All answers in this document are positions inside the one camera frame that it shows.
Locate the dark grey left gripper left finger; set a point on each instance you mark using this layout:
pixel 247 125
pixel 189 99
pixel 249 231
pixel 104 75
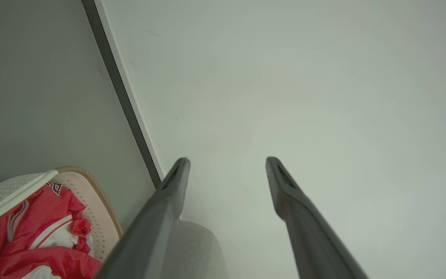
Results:
pixel 149 228

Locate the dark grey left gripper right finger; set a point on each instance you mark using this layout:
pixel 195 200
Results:
pixel 308 236

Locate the red white sports garment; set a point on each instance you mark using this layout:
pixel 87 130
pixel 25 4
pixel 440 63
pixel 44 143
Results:
pixel 48 217

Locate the white perforated basket brown rim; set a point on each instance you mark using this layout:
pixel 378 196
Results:
pixel 97 217

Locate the grey fabric sofa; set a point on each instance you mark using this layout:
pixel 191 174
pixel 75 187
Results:
pixel 196 252

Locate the white black baseboard strip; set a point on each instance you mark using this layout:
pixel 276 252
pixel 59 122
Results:
pixel 122 89

